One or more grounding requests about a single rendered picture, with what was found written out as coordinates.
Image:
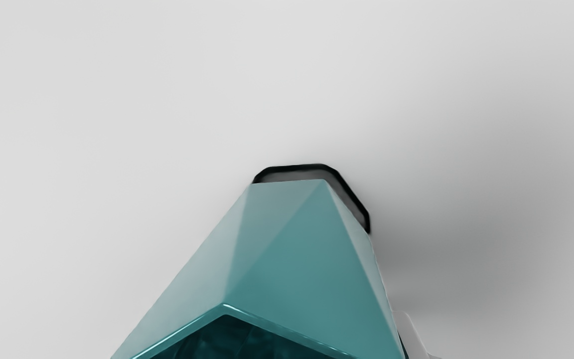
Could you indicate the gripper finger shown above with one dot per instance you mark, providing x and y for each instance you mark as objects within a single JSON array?
[{"x": 414, "y": 344}]

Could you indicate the teal faceted mug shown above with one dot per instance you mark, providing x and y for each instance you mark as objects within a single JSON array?
[{"x": 287, "y": 259}]

